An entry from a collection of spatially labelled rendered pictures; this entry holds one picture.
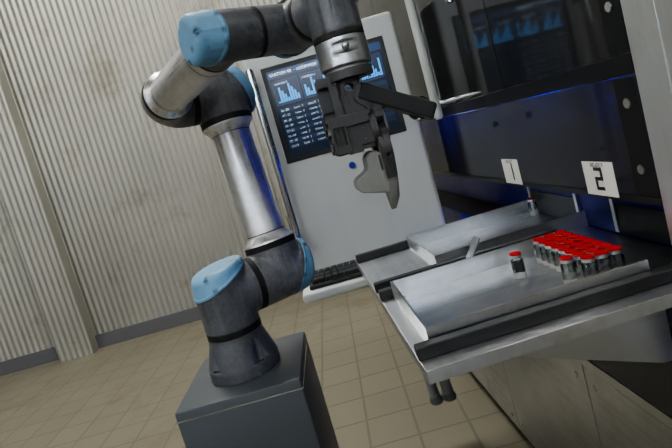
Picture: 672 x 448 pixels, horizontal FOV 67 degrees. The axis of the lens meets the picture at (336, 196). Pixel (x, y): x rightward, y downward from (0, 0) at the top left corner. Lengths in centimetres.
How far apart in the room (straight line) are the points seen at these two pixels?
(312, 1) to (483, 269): 59
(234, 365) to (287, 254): 25
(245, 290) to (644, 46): 80
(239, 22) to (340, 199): 98
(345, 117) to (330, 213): 97
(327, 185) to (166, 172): 307
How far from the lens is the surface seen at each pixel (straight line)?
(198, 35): 74
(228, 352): 108
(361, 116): 71
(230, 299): 106
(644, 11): 80
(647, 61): 81
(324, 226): 166
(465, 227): 137
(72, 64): 490
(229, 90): 114
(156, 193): 464
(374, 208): 166
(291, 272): 111
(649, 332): 95
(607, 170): 94
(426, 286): 101
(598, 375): 125
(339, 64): 72
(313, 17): 74
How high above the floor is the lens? 120
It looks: 6 degrees down
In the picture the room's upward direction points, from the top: 16 degrees counter-clockwise
